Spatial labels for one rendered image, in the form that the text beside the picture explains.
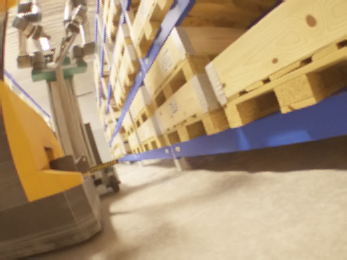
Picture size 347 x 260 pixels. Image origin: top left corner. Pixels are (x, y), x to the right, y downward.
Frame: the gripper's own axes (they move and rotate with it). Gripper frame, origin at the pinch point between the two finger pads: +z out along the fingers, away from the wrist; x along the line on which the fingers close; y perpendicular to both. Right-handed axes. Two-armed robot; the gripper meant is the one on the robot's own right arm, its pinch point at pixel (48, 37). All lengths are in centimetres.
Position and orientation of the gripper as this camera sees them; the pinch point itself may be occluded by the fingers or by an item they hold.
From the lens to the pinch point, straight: 164.2
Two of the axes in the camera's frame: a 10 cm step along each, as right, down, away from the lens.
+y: 8.6, -3.2, -4.0
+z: 4.6, 1.7, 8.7
